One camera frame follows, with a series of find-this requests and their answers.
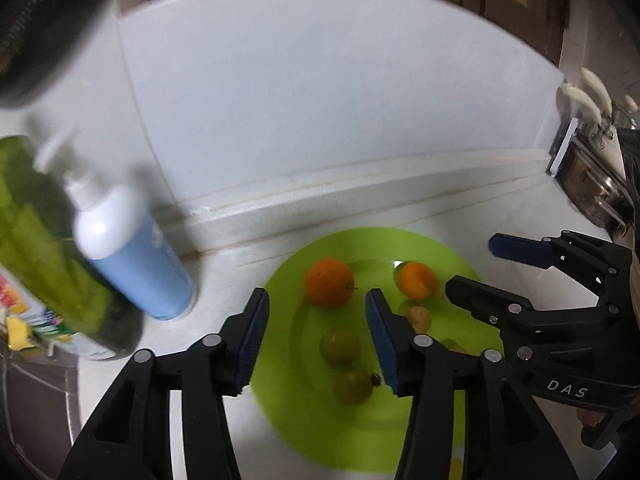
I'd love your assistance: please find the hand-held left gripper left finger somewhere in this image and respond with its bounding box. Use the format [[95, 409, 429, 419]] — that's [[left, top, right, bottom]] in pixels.
[[57, 287, 271, 480]]

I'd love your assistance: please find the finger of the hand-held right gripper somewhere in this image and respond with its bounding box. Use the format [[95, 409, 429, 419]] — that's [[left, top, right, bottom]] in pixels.
[[488, 230, 633, 306], [445, 275, 616, 361]]

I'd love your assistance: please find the large orange tangerine with stem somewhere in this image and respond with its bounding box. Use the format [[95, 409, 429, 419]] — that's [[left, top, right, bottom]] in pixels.
[[305, 258, 360, 307]]

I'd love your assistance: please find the blue white pump bottle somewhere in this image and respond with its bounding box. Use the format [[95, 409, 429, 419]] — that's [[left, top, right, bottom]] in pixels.
[[32, 127, 197, 322]]

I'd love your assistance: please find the small dark green fruit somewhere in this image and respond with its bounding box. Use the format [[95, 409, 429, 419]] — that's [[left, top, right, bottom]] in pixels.
[[320, 328, 361, 365]]

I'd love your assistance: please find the small green fruit with stem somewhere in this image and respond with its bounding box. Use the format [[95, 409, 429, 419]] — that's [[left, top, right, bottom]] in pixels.
[[334, 369, 381, 406]]

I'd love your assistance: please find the green dish soap bottle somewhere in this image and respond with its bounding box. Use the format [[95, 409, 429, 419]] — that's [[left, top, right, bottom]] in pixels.
[[0, 135, 146, 361]]

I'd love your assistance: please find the white pot rack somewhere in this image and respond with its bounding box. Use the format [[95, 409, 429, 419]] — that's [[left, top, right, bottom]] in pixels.
[[547, 117, 640, 238]]

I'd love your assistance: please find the green plate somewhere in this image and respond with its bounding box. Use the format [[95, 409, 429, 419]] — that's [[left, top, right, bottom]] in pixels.
[[248, 227, 506, 475]]

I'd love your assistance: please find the large steel pot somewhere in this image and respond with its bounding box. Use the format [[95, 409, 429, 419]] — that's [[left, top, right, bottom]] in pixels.
[[560, 132, 631, 236]]

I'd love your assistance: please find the person's right hand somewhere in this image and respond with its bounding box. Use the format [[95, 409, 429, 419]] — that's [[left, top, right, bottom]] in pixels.
[[576, 406, 608, 428]]

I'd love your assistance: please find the steel saucepan with white handle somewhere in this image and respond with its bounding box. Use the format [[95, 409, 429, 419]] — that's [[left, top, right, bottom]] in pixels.
[[580, 66, 640, 131]]

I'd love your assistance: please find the small orange tangerine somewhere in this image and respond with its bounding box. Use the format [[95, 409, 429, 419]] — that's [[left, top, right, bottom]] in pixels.
[[397, 261, 437, 301]]

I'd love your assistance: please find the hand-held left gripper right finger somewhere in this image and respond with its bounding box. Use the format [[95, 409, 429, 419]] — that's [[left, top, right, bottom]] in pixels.
[[364, 288, 581, 480]]

